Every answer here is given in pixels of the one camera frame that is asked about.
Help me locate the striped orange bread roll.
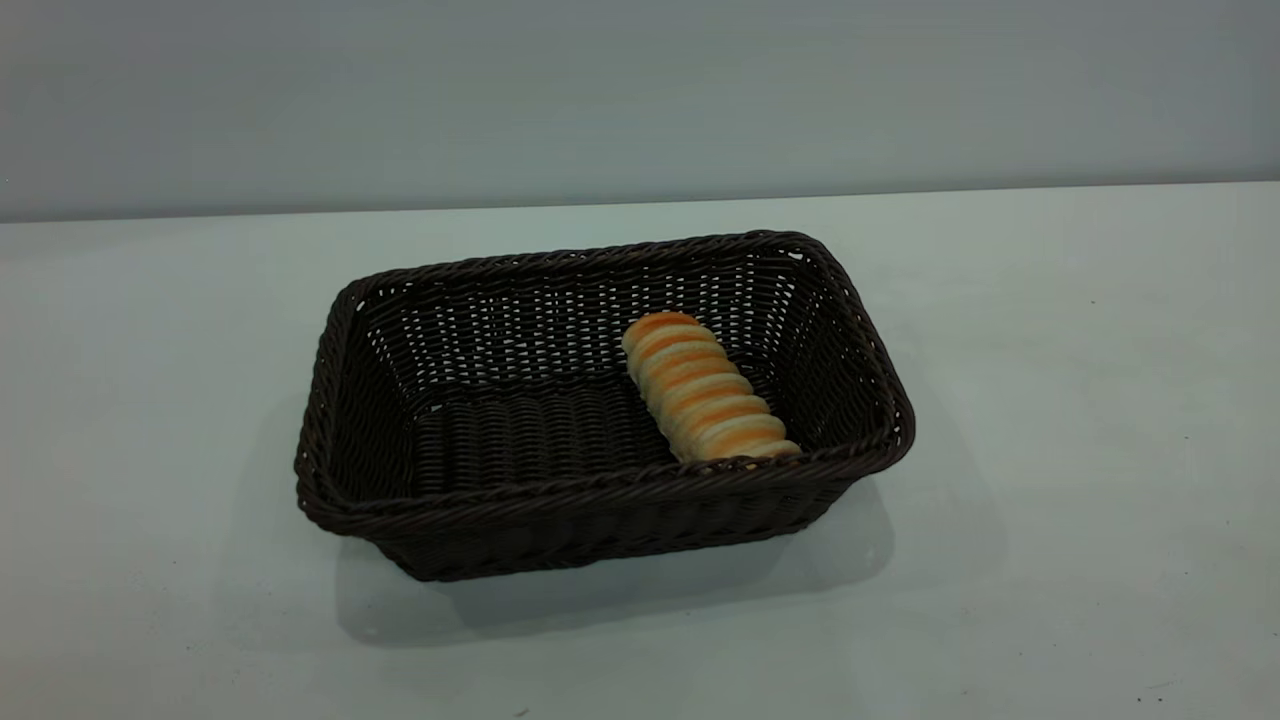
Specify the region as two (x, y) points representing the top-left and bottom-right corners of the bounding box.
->
(621, 311), (804, 464)

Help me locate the black woven wicker basket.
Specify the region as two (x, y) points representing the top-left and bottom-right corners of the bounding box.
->
(293, 230), (917, 584)

